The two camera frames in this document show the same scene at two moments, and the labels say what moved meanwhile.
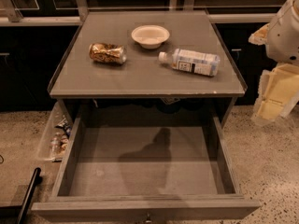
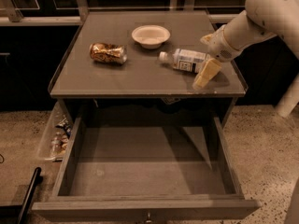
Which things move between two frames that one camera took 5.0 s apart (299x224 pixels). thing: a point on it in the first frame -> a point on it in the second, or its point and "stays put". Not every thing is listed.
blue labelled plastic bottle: (191, 61) stays put
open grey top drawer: (146, 169) stays put
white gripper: (284, 37) -> (220, 49)
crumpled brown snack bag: (106, 52) stays put
